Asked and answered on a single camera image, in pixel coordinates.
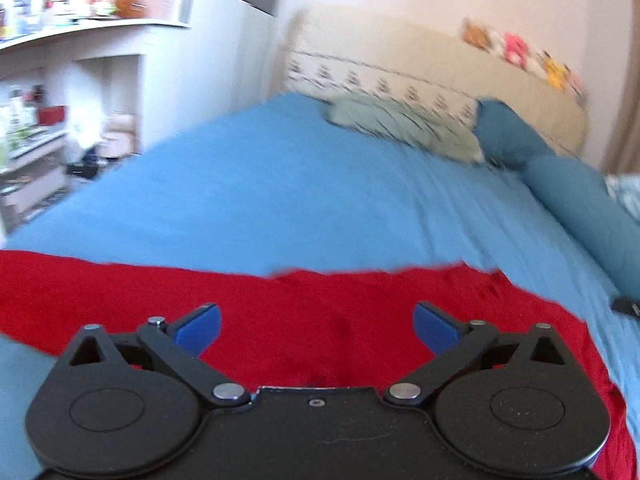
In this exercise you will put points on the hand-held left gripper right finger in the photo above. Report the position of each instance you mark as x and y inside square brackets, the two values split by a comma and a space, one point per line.
[434, 331]

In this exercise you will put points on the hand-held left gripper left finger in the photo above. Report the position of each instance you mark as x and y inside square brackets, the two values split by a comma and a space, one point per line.
[201, 330]

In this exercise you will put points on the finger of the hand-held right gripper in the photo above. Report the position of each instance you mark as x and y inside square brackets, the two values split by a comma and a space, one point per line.
[626, 306]

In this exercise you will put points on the red garment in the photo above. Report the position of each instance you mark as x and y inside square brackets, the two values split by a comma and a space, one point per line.
[320, 320]

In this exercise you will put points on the blue bolster pillow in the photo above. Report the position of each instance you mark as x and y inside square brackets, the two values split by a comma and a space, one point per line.
[585, 210]

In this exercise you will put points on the bed with blue sheet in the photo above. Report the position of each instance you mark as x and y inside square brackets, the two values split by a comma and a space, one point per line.
[280, 200]

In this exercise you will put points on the green pillow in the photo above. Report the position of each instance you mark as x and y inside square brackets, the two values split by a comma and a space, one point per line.
[405, 127]

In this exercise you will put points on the yellow plush toy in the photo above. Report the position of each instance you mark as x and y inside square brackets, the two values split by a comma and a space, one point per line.
[556, 71]

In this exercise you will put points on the beige patterned headboard cover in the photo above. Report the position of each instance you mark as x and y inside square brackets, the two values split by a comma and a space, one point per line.
[430, 72]

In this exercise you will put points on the white shelf unit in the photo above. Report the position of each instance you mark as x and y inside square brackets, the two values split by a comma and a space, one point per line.
[65, 110]

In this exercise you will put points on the red box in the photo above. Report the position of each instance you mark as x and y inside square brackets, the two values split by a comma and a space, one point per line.
[51, 115]

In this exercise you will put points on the pink plush toy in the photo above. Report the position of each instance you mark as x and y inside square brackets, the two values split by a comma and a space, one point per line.
[515, 47]

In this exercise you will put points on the white wardrobe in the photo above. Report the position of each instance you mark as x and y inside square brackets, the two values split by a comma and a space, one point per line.
[235, 35]

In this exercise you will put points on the brown plush toy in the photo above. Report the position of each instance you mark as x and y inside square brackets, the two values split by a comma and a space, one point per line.
[476, 34]

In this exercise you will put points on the orange plush toy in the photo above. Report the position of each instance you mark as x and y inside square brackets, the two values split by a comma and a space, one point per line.
[131, 2]

